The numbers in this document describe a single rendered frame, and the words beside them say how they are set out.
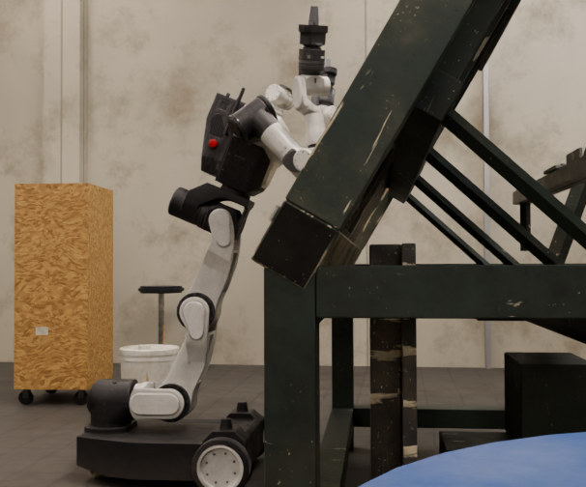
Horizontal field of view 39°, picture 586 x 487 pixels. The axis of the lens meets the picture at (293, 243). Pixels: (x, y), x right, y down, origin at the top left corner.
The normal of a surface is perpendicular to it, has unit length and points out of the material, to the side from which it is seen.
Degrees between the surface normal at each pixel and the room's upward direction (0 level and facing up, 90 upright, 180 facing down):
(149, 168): 90
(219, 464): 90
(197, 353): 115
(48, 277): 90
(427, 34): 90
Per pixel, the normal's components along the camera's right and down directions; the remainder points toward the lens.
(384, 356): -0.10, -0.03
